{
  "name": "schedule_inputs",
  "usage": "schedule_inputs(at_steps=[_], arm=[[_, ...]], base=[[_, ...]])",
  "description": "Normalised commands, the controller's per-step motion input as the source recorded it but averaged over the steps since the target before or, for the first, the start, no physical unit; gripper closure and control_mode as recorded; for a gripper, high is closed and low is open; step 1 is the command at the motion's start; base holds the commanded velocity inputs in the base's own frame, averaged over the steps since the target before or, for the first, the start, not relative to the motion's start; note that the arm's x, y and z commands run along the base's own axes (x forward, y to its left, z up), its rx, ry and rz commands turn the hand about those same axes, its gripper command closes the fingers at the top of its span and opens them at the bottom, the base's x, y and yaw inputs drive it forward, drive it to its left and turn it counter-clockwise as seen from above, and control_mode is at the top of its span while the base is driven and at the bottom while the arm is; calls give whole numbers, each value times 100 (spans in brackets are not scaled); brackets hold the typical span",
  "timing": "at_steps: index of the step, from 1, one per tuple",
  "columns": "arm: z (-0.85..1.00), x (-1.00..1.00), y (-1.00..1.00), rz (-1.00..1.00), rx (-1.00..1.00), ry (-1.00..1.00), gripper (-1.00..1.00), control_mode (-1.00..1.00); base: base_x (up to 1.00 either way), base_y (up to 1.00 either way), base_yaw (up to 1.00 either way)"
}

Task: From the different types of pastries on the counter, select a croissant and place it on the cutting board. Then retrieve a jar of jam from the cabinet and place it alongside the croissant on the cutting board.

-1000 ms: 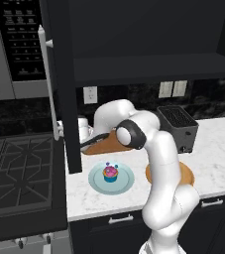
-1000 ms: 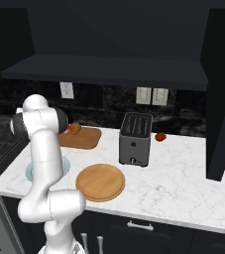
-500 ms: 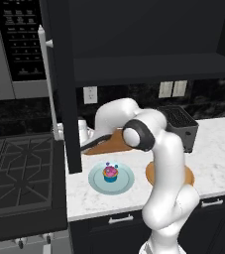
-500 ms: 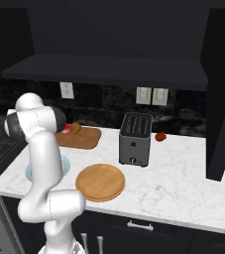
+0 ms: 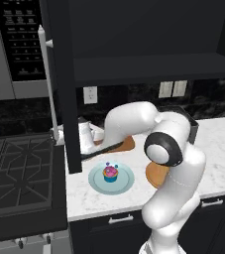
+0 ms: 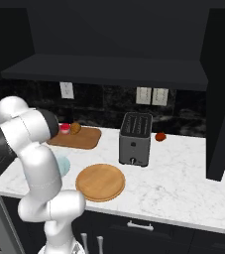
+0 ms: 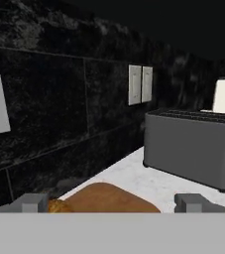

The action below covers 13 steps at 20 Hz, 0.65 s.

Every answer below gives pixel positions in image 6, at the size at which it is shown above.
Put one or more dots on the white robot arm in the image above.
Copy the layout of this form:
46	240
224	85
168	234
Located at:
39	172

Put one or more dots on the rectangular wooden cutting board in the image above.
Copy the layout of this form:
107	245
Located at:
81	139

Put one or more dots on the brown croissant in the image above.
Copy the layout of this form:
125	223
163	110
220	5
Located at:
75	128

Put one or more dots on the red jam jar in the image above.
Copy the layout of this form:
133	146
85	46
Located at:
64	128

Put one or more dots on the round wooden board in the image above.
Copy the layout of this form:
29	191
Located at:
100	182

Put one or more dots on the dark upper cabinet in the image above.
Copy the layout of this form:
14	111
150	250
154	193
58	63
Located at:
110	39

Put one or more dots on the dark open cabinet door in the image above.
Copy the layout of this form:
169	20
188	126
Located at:
221	99

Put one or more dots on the dark lower cabinet door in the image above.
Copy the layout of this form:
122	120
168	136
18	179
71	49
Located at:
24	236

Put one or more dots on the grey toaster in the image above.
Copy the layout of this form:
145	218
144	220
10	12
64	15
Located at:
135	145

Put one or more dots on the red-brown round pastry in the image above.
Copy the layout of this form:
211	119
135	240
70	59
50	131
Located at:
160	136

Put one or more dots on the light blue plate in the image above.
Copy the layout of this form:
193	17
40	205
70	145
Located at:
64	165

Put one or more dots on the dark drawer front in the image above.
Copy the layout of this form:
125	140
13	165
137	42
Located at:
140	239

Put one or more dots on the white wall outlet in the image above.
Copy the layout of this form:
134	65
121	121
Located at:
67	90
143	96
160	97

